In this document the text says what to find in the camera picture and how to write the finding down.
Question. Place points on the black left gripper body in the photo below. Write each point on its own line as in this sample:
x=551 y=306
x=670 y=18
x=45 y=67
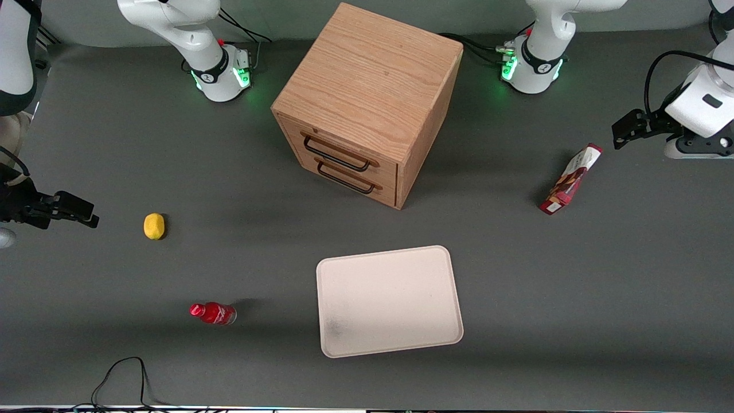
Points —
x=655 y=123

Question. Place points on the yellow lemon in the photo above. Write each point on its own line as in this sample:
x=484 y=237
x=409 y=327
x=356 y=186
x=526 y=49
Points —
x=153 y=226

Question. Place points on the beige rectangular tray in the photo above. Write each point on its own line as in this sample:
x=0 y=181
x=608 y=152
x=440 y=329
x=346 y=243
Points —
x=384 y=301

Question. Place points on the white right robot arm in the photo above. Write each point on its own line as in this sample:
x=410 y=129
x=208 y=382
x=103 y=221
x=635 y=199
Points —
x=212 y=69

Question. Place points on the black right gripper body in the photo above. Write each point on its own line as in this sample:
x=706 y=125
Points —
x=16 y=205

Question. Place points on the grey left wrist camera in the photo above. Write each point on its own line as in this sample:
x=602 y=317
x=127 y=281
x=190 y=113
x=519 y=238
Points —
x=702 y=150

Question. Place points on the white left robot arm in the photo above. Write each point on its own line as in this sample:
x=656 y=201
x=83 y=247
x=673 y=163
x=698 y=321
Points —
x=539 y=69

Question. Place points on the wooden drawer front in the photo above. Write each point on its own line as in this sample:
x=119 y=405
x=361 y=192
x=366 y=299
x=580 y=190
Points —
x=367 y=192
x=344 y=140

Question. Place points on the red cookie box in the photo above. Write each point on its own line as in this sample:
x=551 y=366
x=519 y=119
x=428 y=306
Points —
x=570 y=180

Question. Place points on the wooden drawer cabinet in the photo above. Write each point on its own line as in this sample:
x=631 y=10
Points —
x=367 y=80

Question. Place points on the red plastic bottle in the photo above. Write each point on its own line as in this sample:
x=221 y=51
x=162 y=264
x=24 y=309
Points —
x=213 y=313

